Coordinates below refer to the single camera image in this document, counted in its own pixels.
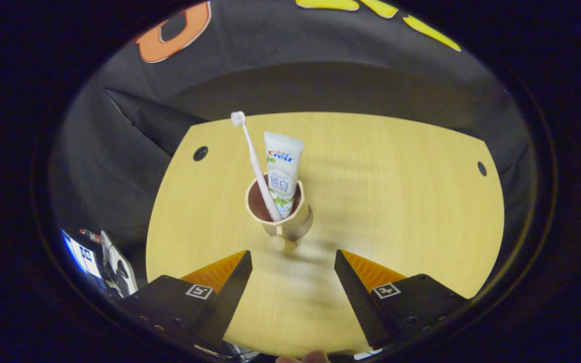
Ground blue lit monitor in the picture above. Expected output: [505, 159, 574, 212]
[63, 229, 102, 279]

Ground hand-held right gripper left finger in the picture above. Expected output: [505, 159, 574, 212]
[119, 250, 253, 353]

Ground black backdrop cloth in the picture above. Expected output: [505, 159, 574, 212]
[48, 0, 536, 283]

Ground white device with black knobs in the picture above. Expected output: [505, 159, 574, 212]
[100, 230, 138, 297]

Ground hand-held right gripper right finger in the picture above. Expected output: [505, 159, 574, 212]
[334, 249, 470, 350]

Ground wooden desktop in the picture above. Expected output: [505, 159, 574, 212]
[145, 112, 505, 357]

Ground white toothpaste tube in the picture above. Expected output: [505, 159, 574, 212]
[264, 131, 305, 219]

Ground pink toothbrush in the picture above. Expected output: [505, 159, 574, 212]
[230, 111, 283, 222]

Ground beige cup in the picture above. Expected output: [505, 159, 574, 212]
[245, 174, 314, 253]

